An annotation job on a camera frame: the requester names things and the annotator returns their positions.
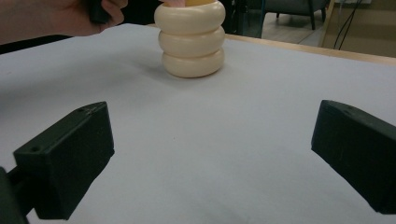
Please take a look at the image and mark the black cable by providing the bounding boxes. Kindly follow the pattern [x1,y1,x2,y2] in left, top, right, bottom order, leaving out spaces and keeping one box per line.
[332,0,364,50]

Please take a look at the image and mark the cream ringed holder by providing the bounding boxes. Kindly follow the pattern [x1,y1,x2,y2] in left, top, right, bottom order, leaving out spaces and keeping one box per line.
[153,0,226,78]

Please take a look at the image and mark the dark green stand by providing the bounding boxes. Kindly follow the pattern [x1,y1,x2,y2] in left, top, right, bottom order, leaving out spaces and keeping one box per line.
[229,0,266,39]

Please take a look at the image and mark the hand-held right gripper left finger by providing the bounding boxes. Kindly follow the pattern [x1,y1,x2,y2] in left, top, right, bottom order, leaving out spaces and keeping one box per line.
[13,101,116,221]

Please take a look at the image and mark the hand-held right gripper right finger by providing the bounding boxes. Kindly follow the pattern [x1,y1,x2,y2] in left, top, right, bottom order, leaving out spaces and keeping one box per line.
[311,99,396,215]

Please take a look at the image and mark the pink hairbrush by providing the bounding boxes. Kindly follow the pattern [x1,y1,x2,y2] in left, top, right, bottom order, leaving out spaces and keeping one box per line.
[162,0,188,7]

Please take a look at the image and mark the grey armchair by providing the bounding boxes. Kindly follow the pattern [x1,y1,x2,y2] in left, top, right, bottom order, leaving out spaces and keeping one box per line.
[264,0,332,31]

